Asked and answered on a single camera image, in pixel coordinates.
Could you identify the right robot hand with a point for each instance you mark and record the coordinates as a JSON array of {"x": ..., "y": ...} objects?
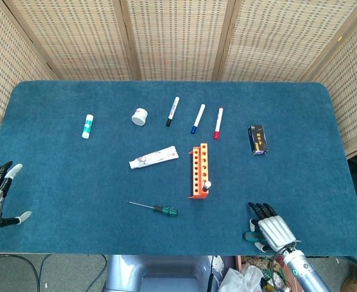
[{"x": 275, "y": 231}]

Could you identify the large green black screwdriver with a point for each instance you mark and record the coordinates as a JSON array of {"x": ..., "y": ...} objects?
[{"x": 251, "y": 237}]

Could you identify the black silver precision screwdriver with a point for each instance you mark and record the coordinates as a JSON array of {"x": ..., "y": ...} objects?
[{"x": 207, "y": 186}]

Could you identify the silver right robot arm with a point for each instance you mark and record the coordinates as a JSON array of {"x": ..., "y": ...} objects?
[{"x": 306, "y": 270}]

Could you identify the orange tool holder rack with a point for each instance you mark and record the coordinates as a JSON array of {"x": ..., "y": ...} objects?
[{"x": 200, "y": 170}]

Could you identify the white plastic bag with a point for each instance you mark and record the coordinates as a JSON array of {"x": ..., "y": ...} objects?
[{"x": 242, "y": 278}]

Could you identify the black cardboard box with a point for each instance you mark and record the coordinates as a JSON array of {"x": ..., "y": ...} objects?
[{"x": 258, "y": 140}]

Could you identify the small green black screwdriver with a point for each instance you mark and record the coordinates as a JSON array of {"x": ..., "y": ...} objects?
[{"x": 166, "y": 210}]

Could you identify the blue felt table mat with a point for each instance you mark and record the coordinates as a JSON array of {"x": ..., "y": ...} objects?
[{"x": 105, "y": 182}]

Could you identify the white green glue stick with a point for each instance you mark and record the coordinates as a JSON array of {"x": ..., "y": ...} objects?
[{"x": 87, "y": 126}]

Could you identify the red capped white marker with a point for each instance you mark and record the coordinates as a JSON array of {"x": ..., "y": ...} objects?
[{"x": 218, "y": 123}]

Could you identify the blue grey robot torso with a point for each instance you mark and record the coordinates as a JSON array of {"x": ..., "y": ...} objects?
[{"x": 154, "y": 273}]

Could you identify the blue capped white marker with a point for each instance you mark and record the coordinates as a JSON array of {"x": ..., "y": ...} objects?
[{"x": 198, "y": 118}]

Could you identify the white toothpaste tube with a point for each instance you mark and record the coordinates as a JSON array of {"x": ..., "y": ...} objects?
[{"x": 154, "y": 158}]

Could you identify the black capped white marker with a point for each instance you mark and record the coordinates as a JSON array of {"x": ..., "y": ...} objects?
[{"x": 172, "y": 111}]

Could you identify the white round jar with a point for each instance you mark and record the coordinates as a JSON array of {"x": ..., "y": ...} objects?
[{"x": 139, "y": 116}]

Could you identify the woven wooden folding screen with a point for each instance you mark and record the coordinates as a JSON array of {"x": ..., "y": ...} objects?
[{"x": 178, "y": 36}]

